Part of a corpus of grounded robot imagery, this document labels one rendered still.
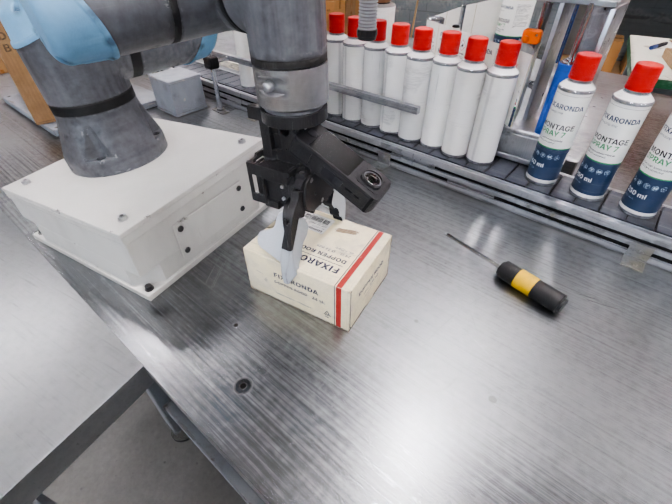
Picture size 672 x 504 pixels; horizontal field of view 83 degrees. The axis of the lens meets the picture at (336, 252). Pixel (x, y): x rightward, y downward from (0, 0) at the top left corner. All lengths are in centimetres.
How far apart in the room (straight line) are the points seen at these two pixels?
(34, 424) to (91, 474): 95
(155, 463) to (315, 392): 100
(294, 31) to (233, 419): 38
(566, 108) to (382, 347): 46
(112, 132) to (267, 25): 35
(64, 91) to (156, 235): 23
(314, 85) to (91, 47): 19
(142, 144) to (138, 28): 27
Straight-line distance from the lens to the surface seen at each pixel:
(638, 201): 75
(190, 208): 58
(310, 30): 39
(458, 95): 76
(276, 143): 46
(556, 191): 76
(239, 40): 113
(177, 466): 139
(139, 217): 54
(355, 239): 52
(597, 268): 71
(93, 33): 42
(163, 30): 44
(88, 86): 65
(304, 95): 40
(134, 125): 67
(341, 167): 41
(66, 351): 59
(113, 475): 145
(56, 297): 67
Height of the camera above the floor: 123
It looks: 41 degrees down
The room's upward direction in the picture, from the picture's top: straight up
